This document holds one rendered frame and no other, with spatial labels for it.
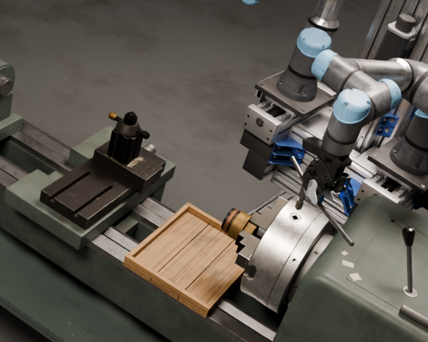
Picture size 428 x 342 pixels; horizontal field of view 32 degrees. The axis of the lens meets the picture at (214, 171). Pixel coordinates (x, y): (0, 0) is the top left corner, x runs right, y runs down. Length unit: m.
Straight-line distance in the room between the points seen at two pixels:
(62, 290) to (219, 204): 1.59
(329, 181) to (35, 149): 1.20
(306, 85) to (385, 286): 1.01
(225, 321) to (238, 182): 2.08
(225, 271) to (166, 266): 0.19
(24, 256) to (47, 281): 0.14
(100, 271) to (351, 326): 0.85
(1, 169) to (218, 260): 0.78
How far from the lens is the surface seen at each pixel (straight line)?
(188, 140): 4.42
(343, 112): 1.67
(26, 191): 2.38
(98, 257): 2.35
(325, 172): 1.81
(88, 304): 2.59
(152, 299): 2.30
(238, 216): 2.17
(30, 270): 2.67
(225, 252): 2.40
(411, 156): 2.58
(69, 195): 2.32
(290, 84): 2.72
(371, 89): 1.76
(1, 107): 2.63
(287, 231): 2.02
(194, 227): 2.44
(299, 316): 1.97
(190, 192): 4.03
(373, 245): 2.05
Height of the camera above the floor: 2.45
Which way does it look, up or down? 35 degrees down
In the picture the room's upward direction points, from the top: 18 degrees clockwise
